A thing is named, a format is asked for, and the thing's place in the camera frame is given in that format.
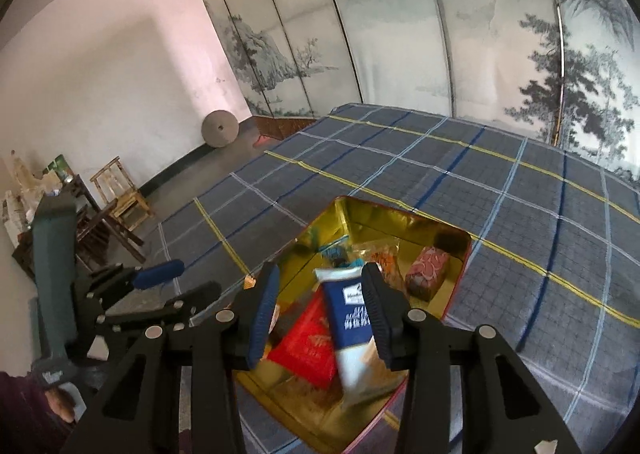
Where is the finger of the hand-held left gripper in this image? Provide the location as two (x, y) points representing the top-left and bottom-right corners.
(99, 281), (223, 335)
(75, 259), (186, 297)

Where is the painted landscape folding screen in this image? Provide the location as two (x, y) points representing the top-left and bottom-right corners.
(194, 0), (640, 175)

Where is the person's left forearm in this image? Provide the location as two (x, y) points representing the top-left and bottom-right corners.
(0, 371), (76, 454)

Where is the small blue-edged clear packet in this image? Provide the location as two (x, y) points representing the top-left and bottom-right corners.
(320, 243), (366, 271)

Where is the pink patterned snack packet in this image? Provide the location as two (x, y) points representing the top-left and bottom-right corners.
(404, 246), (451, 299)

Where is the green printed box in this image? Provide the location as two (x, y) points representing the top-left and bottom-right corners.
(42, 154), (73, 185)

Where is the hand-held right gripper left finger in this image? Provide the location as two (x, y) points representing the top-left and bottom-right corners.
(60, 261), (281, 454)

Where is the dark wooden chair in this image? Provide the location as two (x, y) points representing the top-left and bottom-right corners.
(70, 174), (148, 275)

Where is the red tin box gold inside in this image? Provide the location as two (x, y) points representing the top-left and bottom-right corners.
(232, 195), (473, 454)

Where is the person's left hand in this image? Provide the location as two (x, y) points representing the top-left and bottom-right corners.
(46, 383), (77, 423)

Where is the red snack packet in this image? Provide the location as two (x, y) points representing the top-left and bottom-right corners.
(266, 291), (341, 390)

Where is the clear orange snack sticks packet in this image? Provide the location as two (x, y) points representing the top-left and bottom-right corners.
(367, 244), (402, 292)

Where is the round grey millstone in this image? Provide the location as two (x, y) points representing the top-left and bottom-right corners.
(201, 110), (240, 149)

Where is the navy and white snack packet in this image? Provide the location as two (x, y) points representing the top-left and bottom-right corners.
(312, 266), (383, 407)

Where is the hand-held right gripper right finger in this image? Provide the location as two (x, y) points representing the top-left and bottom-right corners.
(360, 261), (583, 454)

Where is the light wooden stool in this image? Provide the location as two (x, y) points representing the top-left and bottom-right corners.
(90, 156), (156, 235)

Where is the white plastic bag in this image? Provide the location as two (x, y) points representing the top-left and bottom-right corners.
(2, 151), (51, 245)

